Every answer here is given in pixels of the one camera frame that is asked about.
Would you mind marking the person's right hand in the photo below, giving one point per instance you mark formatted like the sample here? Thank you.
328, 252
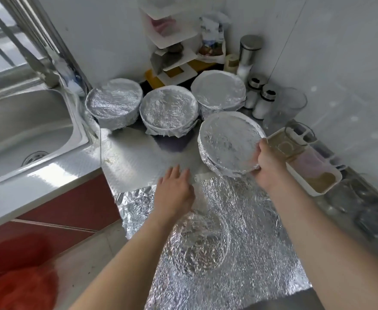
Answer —
270, 166

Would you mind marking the person's left hand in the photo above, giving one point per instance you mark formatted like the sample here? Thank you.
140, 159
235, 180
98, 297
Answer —
174, 195

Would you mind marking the foil-covered bowl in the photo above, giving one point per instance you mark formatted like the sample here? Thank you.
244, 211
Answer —
115, 101
230, 142
169, 107

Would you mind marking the stack of aluminium foil sheets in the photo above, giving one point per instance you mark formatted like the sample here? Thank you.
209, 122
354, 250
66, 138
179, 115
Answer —
253, 255

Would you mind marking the foil-wrapped bowl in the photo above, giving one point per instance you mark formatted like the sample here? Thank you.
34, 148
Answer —
218, 88

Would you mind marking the person's right forearm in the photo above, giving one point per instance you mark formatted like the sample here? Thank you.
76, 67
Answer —
334, 242

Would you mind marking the person's left forearm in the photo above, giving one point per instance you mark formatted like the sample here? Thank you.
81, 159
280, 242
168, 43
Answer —
121, 268

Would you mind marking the pink translucent cup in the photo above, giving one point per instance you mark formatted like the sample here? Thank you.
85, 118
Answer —
313, 164

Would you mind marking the white rectangular tray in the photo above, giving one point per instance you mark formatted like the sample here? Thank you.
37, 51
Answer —
318, 180

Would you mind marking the white shaker with black lid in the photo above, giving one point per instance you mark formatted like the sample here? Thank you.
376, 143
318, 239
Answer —
263, 105
253, 93

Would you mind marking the red kitchen cabinet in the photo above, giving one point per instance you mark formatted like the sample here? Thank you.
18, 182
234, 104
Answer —
73, 209

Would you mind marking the small white tan-capped bottle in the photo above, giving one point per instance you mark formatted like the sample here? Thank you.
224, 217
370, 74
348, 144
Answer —
231, 63

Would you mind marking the tall white steel-capped bottle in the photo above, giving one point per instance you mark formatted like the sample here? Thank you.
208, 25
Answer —
248, 51

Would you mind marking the colourful snack packet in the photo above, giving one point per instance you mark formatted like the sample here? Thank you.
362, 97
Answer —
211, 38

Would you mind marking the white corner shelf rack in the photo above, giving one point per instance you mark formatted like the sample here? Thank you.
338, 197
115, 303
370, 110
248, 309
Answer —
173, 42

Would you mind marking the white dish brush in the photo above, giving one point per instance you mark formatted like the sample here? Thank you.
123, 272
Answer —
69, 74

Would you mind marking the stainless steel sink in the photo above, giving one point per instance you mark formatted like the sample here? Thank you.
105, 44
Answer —
21, 135

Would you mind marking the red plastic bag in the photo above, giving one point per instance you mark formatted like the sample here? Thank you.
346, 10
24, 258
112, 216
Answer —
18, 290

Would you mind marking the steel faucet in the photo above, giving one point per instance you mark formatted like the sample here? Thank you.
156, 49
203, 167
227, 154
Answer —
34, 58

